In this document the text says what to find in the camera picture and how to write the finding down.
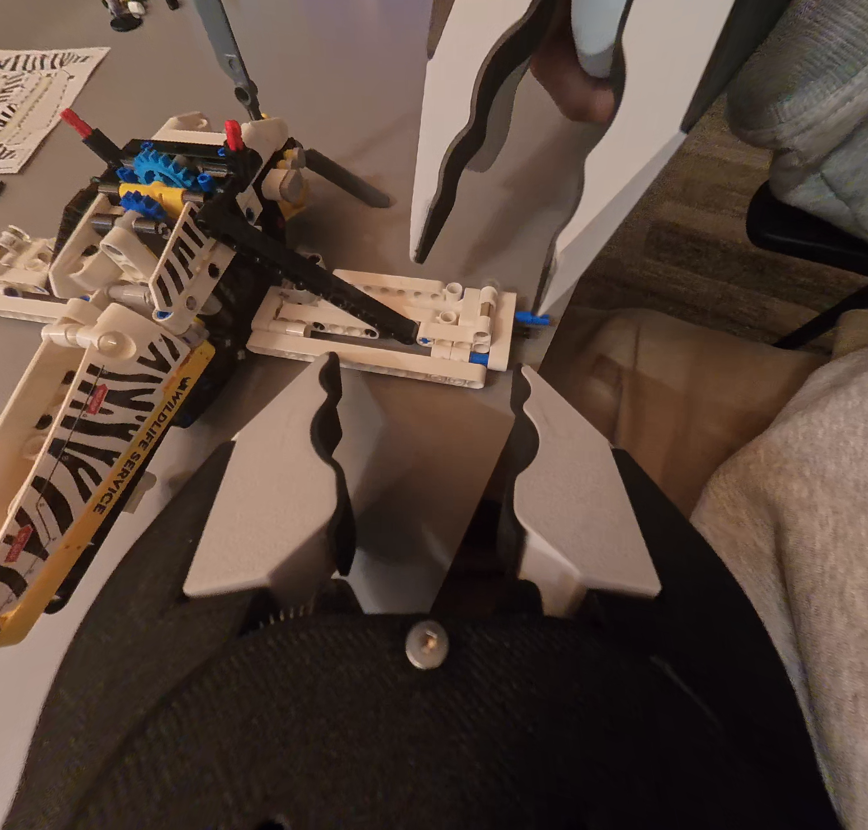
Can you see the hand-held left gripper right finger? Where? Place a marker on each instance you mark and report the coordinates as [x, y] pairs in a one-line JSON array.
[[583, 504]]

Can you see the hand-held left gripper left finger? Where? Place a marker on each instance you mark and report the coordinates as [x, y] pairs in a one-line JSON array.
[[264, 504]]

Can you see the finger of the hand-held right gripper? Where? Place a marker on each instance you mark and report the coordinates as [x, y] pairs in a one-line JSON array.
[[468, 30], [671, 43]]

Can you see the zebra striped lego plane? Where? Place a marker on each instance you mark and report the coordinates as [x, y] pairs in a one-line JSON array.
[[407, 369]]

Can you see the small grey lego assembly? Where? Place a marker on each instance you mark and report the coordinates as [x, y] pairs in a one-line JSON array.
[[125, 6]]

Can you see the person's right hand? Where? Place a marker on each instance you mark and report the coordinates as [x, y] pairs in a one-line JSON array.
[[569, 91]]

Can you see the grey sweatshirt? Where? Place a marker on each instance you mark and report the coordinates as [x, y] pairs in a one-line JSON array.
[[800, 504]]

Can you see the zebra sticker sheet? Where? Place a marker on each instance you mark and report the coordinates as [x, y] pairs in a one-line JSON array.
[[47, 97]]

